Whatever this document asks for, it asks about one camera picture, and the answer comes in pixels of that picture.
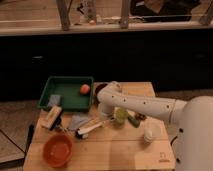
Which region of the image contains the white handled brush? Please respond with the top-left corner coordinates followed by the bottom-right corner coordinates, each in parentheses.
top-left (75, 120), bottom-right (108, 139)

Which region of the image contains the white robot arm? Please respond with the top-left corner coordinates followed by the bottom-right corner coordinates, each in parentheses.
top-left (97, 81), bottom-right (213, 171)

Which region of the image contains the wooden block brush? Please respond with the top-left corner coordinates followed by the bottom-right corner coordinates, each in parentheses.
top-left (41, 106), bottom-right (62, 129)

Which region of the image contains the dark red bowl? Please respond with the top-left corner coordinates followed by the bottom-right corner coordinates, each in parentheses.
top-left (94, 83), bottom-right (107, 97)

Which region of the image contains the green cucumber piece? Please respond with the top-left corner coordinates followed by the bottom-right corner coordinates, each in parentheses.
top-left (128, 115), bottom-right (140, 128)

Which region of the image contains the red grape bunch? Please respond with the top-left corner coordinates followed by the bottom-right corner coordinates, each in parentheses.
top-left (135, 113), bottom-right (147, 121)

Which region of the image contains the orange fruit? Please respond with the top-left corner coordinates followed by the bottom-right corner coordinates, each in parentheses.
top-left (80, 84), bottom-right (90, 95)

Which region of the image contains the grey cloth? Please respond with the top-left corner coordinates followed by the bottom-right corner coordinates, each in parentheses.
top-left (68, 114), bottom-right (91, 131)

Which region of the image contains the green plastic tray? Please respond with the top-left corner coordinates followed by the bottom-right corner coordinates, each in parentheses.
top-left (38, 76), bottom-right (93, 112)

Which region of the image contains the wooden folding table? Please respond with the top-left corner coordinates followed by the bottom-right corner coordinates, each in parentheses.
top-left (22, 81), bottom-right (178, 171)

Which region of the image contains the orange plastic bowl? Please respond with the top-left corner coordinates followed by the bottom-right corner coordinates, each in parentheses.
top-left (42, 134), bottom-right (73, 168)

